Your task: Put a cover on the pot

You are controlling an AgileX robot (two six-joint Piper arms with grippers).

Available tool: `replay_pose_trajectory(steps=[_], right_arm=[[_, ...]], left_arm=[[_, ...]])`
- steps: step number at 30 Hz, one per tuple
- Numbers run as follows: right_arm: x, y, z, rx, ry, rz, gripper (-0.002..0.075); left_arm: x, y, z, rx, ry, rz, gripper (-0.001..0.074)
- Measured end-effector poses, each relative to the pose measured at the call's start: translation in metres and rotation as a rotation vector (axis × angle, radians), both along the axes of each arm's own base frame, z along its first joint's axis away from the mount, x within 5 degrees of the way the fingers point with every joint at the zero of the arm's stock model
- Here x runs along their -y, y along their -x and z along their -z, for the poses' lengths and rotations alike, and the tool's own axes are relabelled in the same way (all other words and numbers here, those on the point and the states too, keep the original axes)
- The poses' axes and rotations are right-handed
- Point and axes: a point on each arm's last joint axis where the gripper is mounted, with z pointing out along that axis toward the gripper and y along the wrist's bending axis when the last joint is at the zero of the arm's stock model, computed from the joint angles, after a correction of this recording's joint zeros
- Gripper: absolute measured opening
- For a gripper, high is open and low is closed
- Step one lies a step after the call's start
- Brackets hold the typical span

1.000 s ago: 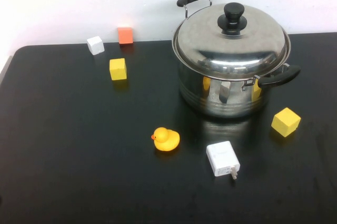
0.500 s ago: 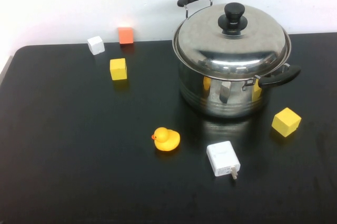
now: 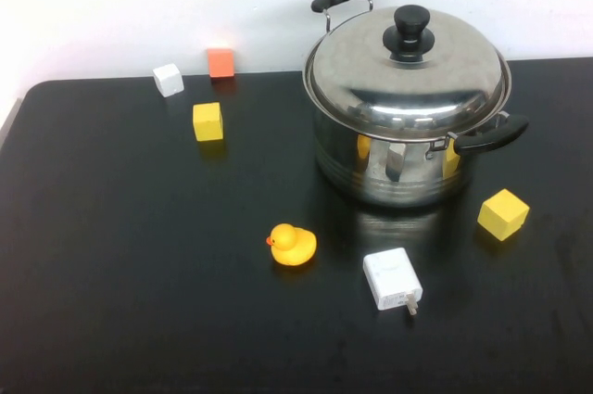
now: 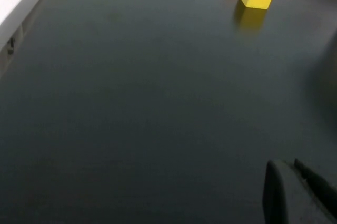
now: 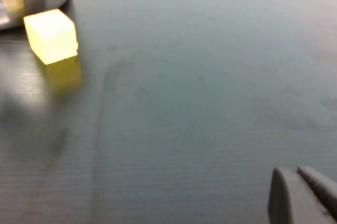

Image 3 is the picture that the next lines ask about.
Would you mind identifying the stainless steel pot black handles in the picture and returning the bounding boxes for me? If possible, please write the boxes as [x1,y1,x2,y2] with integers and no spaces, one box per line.
[303,0,530,209]

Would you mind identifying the yellow rubber duck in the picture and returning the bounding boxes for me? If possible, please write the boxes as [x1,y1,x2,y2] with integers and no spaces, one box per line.
[265,222,319,268]

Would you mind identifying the orange cube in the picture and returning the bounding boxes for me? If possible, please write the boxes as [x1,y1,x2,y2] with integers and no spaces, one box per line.
[207,47,235,80]

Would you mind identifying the white power adapter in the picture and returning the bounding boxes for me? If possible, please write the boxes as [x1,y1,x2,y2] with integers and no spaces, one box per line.
[362,247,424,319]

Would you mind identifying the steel lid with black knob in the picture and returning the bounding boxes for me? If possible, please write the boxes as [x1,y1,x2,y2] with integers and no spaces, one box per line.
[303,4,513,143]

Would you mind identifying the yellow cube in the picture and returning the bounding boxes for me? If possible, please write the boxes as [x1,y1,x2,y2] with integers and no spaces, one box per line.
[477,188,531,243]
[192,102,225,143]

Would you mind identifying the white cube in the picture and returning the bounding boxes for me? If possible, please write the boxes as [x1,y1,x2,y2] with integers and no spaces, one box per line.
[152,62,185,98]

